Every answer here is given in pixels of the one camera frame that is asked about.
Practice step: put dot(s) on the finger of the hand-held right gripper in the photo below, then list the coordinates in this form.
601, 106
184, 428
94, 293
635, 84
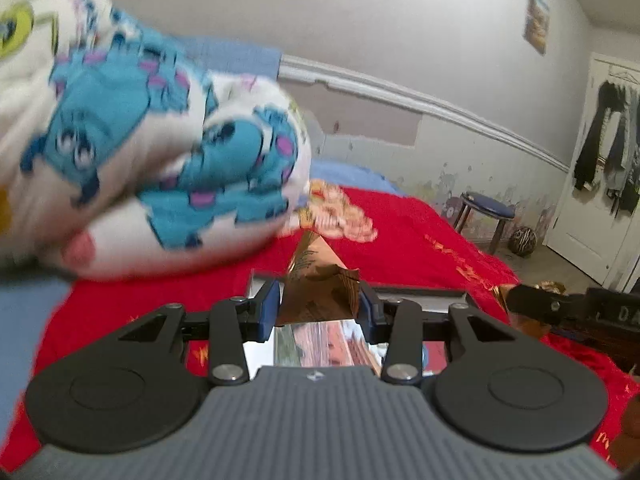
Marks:
545, 305

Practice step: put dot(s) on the cartoon monster printed quilt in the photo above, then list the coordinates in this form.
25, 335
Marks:
125, 110

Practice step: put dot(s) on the dark hanging clothes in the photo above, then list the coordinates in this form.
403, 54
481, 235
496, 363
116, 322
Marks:
607, 145

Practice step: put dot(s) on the blue quilted pad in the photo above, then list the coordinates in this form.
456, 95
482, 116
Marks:
240, 57

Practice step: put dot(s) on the small wall poster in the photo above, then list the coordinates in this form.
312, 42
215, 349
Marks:
536, 20

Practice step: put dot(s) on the gold brown snack packet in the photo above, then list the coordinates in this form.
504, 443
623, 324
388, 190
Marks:
312, 290

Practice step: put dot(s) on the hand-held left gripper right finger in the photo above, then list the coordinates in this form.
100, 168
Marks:
369, 312

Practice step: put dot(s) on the white door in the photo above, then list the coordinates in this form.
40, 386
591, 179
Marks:
570, 230

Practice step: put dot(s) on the red embroidered blanket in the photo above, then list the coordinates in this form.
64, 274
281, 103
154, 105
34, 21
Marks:
425, 240

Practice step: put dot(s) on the blue topped metal stool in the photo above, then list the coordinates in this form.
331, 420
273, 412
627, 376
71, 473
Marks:
487, 207

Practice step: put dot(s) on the brown striped ball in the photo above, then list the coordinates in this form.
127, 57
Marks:
523, 242

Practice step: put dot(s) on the brown snack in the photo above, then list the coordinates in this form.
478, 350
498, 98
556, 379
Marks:
501, 295

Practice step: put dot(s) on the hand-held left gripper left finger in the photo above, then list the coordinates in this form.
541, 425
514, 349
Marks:
265, 312

